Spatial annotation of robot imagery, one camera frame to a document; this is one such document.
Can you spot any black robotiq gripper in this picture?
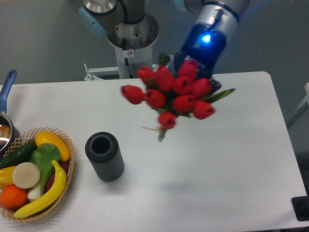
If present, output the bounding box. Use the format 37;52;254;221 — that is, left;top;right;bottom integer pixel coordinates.
174;24;226;95

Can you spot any red tulip bouquet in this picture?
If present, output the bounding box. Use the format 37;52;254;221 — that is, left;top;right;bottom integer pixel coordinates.
120;58;234;142

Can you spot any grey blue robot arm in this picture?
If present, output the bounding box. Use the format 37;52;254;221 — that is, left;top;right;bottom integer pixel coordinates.
79;0;249;79

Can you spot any dark grey ribbed vase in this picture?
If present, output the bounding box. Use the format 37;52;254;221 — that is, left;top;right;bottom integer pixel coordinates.
85;132;125;182

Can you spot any white furniture leg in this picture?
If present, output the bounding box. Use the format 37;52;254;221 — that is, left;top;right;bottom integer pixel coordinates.
286;83;309;129

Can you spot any black device at edge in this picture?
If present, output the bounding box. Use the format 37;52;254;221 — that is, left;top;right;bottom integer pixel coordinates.
291;196;309;221

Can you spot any purple red vegetable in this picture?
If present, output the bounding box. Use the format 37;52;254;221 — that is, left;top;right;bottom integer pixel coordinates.
45;161;70;192

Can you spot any yellow squash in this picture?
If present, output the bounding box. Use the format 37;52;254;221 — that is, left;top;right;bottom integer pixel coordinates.
35;131;70;162

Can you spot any green bok choy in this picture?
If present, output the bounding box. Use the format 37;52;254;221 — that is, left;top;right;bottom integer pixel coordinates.
28;143;61;201

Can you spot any woven wicker basket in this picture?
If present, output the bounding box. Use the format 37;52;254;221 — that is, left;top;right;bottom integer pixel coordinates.
0;127;75;222

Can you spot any yellow banana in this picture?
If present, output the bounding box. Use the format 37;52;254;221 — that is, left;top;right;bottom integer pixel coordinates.
14;160;67;219

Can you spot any green cucumber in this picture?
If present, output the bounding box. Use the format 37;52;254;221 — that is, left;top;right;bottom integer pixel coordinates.
0;141;37;169

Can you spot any beige round slice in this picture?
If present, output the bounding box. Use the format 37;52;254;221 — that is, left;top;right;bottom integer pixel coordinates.
12;162;41;189

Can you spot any yellow bell pepper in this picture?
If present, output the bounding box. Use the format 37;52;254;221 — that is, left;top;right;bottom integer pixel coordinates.
0;166;16;189

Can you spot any orange fruit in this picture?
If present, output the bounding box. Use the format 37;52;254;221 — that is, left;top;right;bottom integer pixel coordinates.
0;185;28;209

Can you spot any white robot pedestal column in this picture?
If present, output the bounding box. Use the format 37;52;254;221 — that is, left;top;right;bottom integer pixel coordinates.
106;13;159;79

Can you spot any blue handled saucepan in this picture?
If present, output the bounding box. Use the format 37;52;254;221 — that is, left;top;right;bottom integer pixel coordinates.
0;70;20;159

